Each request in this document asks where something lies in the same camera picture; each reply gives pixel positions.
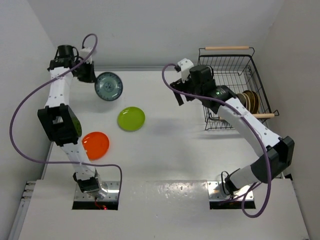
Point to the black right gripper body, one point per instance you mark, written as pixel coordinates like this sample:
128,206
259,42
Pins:
186,87

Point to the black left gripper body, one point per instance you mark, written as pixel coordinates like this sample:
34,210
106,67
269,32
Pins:
84,71

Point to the blue floral plate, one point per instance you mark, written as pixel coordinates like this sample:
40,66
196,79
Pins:
109,86

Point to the green plate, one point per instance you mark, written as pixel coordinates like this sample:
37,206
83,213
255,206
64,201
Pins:
131,119

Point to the yellow patterned plate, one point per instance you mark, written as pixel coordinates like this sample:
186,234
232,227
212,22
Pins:
254,101

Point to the orange plate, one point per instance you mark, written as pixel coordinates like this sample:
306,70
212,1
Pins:
96,145

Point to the cream floral plate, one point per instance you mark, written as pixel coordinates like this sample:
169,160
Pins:
242,99

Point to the cream plate with black patch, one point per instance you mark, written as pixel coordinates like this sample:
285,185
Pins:
247,102

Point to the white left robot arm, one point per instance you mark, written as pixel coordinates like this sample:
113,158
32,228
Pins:
60,123

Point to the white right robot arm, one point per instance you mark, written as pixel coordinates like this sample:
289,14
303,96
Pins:
275,152

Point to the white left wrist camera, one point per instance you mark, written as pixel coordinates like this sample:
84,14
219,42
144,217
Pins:
84,52

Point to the black wire dish rack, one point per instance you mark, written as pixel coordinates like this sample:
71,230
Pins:
235,68

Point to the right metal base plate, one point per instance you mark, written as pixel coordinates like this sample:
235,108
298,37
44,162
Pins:
216,193

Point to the metal base plate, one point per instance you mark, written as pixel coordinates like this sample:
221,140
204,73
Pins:
216,193
109,193

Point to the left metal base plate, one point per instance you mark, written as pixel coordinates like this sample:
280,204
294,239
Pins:
109,193

